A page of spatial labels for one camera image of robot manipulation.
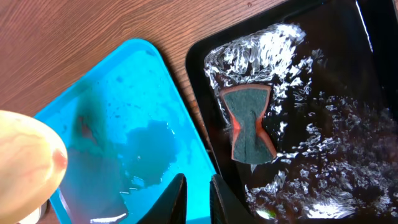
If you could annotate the black water tray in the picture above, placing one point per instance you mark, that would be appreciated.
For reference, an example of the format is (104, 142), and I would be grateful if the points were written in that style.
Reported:
(332, 113)

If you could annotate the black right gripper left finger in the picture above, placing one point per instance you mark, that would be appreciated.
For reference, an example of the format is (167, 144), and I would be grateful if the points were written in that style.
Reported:
(171, 206)

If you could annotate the yellow plate ketchup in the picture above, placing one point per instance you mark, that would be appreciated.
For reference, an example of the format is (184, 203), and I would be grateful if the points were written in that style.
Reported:
(33, 163)

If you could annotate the teal plastic tray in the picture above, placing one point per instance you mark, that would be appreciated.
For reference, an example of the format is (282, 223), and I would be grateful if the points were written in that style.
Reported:
(128, 134)

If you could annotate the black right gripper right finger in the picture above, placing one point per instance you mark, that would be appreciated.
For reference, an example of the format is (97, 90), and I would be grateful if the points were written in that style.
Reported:
(225, 207)

